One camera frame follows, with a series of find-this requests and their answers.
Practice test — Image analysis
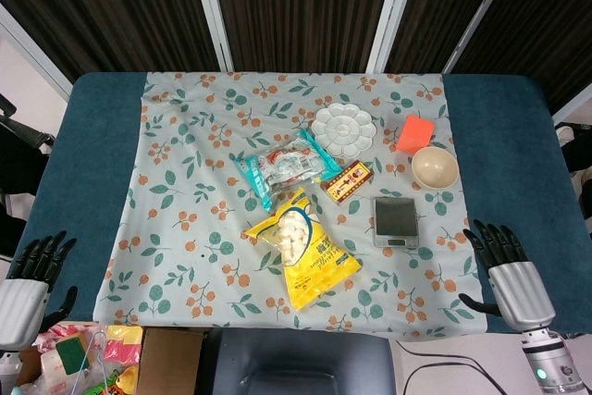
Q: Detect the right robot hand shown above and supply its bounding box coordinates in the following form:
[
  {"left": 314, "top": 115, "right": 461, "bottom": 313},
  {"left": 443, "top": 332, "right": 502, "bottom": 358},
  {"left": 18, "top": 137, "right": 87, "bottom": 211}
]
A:
[{"left": 458, "top": 221, "right": 557, "bottom": 332}]

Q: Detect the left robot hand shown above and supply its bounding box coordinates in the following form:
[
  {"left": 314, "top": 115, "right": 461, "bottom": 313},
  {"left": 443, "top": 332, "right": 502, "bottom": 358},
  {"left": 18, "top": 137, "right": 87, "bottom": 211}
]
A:
[{"left": 0, "top": 229, "right": 79, "bottom": 352}]

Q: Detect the digital kitchen scale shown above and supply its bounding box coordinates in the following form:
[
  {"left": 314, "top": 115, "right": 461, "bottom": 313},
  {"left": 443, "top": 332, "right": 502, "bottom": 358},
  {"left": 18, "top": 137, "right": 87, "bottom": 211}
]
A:
[{"left": 372, "top": 196, "right": 421, "bottom": 248}]

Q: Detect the beige bowl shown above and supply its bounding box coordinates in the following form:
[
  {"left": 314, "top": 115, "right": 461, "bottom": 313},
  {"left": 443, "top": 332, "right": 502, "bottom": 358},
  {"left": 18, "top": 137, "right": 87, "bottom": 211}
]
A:
[{"left": 411, "top": 145, "right": 460, "bottom": 190}]

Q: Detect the green sponge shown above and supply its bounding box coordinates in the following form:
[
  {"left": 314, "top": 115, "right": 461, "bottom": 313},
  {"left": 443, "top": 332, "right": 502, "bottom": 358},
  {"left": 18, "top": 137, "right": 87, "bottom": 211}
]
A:
[{"left": 55, "top": 337, "right": 92, "bottom": 376}]

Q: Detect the clear plastic bag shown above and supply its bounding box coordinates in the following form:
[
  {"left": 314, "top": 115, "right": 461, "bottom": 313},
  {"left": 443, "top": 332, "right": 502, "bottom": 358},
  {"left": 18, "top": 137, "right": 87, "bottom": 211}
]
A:
[{"left": 12, "top": 321, "right": 140, "bottom": 395}]

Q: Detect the pink and yellow package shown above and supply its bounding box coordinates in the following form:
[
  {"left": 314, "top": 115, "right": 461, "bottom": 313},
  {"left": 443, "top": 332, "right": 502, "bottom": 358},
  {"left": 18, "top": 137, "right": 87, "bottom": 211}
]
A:
[{"left": 102, "top": 325, "right": 144, "bottom": 365}]

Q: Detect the black equipment at edge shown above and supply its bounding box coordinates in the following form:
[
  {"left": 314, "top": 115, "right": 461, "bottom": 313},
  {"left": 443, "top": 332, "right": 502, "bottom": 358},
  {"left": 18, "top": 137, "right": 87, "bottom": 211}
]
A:
[{"left": 0, "top": 93, "right": 57, "bottom": 259}]

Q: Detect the dark object at edge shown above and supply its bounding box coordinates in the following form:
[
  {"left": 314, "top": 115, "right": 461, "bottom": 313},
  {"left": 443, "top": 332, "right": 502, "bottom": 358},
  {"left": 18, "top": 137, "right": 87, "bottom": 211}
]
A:
[{"left": 553, "top": 121, "right": 592, "bottom": 221}]

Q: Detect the cardboard box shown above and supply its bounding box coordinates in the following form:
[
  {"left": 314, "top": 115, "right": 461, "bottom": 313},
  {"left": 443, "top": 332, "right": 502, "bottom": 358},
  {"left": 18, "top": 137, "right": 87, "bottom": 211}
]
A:
[{"left": 137, "top": 327, "right": 207, "bottom": 395}]

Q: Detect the orange block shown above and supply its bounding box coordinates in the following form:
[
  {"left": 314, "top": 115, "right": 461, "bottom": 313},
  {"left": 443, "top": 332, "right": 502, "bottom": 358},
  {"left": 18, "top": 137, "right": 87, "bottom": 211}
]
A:
[{"left": 395, "top": 114, "right": 437, "bottom": 154}]

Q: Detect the floral tablecloth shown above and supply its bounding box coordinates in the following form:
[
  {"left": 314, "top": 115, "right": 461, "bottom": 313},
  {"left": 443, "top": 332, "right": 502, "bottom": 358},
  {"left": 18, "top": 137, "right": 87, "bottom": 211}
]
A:
[{"left": 92, "top": 71, "right": 490, "bottom": 339}]

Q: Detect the red and yellow small box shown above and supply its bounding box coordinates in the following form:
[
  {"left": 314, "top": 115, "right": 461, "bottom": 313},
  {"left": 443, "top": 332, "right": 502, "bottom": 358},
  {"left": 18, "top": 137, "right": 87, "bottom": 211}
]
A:
[{"left": 320, "top": 159, "right": 376, "bottom": 205}]

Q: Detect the yellow marshmallow bag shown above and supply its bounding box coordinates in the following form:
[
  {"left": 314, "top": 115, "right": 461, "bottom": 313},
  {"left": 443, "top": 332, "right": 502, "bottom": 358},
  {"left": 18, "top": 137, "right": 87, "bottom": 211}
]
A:
[{"left": 243, "top": 187, "right": 363, "bottom": 314}]

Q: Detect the dark grey chair back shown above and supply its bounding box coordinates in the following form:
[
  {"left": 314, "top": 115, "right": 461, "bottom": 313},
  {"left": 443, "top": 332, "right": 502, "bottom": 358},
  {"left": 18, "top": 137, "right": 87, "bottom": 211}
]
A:
[{"left": 201, "top": 328, "right": 401, "bottom": 395}]

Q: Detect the white flower-shaped palette dish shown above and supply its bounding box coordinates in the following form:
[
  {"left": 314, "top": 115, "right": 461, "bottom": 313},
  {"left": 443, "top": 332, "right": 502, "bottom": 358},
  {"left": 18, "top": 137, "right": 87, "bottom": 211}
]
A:
[{"left": 309, "top": 105, "right": 376, "bottom": 158}]

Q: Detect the teal snack packet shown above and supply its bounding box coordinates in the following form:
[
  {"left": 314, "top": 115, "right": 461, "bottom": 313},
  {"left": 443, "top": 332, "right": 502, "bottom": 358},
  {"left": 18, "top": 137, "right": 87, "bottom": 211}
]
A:
[{"left": 233, "top": 128, "right": 342, "bottom": 213}]

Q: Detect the folding screen partition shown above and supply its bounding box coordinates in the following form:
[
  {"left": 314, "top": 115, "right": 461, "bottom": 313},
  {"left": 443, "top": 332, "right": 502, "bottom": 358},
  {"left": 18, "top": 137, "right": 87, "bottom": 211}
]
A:
[{"left": 0, "top": 0, "right": 592, "bottom": 124}]

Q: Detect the black cable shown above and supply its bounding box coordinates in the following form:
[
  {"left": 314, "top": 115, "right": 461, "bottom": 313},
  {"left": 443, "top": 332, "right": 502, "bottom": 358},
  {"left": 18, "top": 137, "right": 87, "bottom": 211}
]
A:
[{"left": 395, "top": 333, "right": 592, "bottom": 395}]

